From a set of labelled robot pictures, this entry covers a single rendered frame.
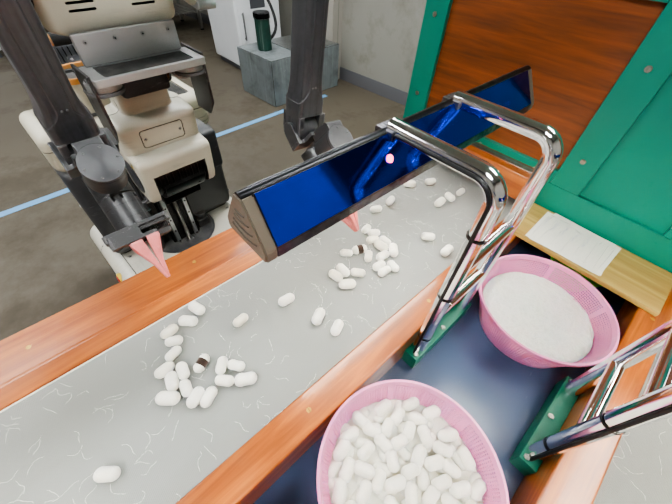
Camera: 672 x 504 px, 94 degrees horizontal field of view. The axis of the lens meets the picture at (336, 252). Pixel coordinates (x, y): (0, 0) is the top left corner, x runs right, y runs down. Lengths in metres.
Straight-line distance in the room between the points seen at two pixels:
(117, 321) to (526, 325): 0.81
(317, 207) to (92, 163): 0.34
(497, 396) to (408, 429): 0.22
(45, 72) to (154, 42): 0.45
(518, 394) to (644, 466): 0.18
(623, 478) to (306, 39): 0.86
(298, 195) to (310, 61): 0.37
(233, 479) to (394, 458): 0.23
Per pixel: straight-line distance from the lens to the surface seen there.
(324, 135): 0.65
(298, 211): 0.35
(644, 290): 0.94
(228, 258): 0.74
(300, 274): 0.72
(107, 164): 0.57
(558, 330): 0.82
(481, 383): 0.74
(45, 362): 0.75
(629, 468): 0.74
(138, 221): 0.61
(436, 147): 0.40
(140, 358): 0.70
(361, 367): 0.59
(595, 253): 0.95
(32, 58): 0.57
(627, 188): 0.98
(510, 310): 0.79
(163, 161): 1.06
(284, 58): 3.22
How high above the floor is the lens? 1.30
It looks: 48 degrees down
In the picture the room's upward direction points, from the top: 3 degrees clockwise
